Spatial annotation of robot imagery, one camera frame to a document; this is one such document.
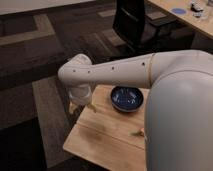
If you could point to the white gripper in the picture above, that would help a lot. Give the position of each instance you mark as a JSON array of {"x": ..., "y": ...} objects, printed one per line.
[{"x": 80, "y": 96}]

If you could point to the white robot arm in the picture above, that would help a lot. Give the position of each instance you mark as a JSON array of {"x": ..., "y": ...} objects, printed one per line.
[{"x": 179, "y": 108}]

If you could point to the dark blue bowl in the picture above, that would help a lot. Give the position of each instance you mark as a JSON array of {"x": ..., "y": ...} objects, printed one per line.
[{"x": 126, "y": 99}]

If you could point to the orange carrot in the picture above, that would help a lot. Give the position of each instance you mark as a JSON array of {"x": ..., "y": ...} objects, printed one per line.
[{"x": 139, "y": 132}]

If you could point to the black office chair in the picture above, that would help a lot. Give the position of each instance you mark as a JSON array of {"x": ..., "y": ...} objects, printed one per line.
[{"x": 135, "y": 28}]

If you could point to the blue round coaster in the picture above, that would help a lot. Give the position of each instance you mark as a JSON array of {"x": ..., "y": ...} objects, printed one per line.
[{"x": 178, "y": 11}]

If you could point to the wooden desk in background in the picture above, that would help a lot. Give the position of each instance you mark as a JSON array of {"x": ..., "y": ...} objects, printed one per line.
[{"x": 203, "y": 25}]

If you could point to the small white object on desk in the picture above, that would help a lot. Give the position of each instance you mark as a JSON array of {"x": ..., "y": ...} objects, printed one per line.
[{"x": 196, "y": 9}]

